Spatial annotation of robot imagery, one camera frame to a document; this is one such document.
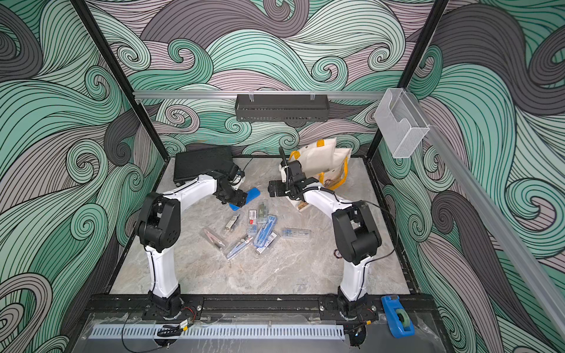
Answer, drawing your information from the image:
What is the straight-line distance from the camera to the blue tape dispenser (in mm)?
671

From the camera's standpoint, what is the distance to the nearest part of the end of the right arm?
0.69 metres

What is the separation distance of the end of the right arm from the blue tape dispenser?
0.47 meters
